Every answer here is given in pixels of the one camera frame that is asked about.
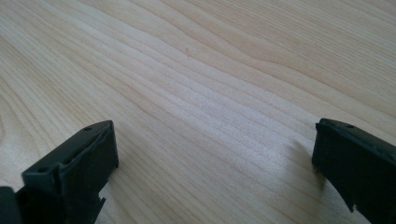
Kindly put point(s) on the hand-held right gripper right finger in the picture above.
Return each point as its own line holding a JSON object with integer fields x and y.
{"x": 355, "y": 161}

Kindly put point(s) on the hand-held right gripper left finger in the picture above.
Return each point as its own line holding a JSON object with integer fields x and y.
{"x": 77, "y": 168}

